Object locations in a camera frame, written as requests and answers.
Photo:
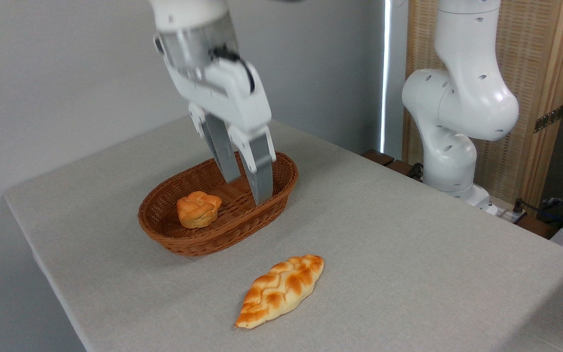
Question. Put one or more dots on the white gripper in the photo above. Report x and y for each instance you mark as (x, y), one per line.
(232, 102)

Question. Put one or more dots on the long braided bread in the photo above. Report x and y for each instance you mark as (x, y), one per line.
(281, 288)

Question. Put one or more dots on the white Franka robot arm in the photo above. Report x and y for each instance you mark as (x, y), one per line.
(462, 102)

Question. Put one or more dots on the round orange bread roll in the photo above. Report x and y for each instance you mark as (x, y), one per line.
(198, 209)

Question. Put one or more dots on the brown wicker basket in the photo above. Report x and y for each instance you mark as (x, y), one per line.
(242, 210)

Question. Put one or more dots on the dark brown wooden block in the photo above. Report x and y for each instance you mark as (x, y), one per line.
(378, 157)
(401, 167)

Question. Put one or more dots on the grey linen tablecloth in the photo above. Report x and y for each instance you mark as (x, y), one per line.
(408, 269)

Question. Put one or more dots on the metal hinge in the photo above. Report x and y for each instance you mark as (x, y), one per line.
(549, 119)

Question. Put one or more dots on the light wooden frame post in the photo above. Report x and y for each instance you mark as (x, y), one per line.
(555, 73)

